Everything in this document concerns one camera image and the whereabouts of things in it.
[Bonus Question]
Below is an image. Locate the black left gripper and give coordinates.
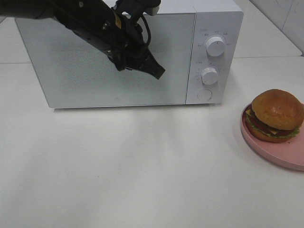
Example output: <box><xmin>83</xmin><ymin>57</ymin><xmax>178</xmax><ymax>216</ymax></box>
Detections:
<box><xmin>100</xmin><ymin>14</ymin><xmax>165</xmax><ymax>79</ymax></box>

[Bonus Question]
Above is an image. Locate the white timer knob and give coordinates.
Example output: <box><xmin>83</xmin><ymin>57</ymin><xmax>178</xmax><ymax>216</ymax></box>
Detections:
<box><xmin>200</xmin><ymin>67</ymin><xmax>219</xmax><ymax>85</ymax></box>

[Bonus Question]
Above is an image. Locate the round white door button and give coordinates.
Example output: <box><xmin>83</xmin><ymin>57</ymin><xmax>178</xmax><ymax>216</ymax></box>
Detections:
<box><xmin>198</xmin><ymin>89</ymin><xmax>212</xmax><ymax>102</ymax></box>

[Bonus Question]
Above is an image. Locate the white microwave door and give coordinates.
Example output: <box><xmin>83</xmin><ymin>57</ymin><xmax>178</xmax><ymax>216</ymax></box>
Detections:
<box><xmin>16</xmin><ymin>14</ymin><xmax>195</xmax><ymax>108</ymax></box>

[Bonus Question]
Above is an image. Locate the toy hamburger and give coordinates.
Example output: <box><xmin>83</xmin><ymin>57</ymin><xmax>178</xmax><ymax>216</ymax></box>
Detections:
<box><xmin>243</xmin><ymin>89</ymin><xmax>304</xmax><ymax>143</ymax></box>

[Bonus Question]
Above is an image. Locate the pink round plate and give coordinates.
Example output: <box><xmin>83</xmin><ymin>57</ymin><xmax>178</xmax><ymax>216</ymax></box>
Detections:
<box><xmin>240</xmin><ymin>104</ymin><xmax>304</xmax><ymax>172</ymax></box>

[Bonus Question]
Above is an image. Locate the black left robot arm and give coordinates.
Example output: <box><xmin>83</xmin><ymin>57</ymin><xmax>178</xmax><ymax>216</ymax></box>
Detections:
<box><xmin>0</xmin><ymin>0</ymin><xmax>165</xmax><ymax>79</ymax></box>

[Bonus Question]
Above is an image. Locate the white microwave oven body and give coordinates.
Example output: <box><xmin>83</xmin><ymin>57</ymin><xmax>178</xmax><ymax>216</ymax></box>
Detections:
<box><xmin>19</xmin><ymin>0</ymin><xmax>245</xmax><ymax>111</ymax></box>

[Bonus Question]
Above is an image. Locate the upper white power knob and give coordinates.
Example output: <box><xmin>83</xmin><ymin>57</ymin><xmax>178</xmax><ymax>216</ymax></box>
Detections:
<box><xmin>205</xmin><ymin>34</ymin><xmax>226</xmax><ymax>57</ymax></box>

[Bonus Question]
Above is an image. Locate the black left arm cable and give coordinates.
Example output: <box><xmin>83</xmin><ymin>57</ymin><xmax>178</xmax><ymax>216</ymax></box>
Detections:
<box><xmin>123</xmin><ymin>14</ymin><xmax>152</xmax><ymax>57</ymax></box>

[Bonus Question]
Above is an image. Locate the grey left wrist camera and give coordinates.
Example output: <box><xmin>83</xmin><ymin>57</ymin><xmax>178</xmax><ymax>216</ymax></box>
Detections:
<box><xmin>144</xmin><ymin>6</ymin><xmax>160</xmax><ymax>16</ymax></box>

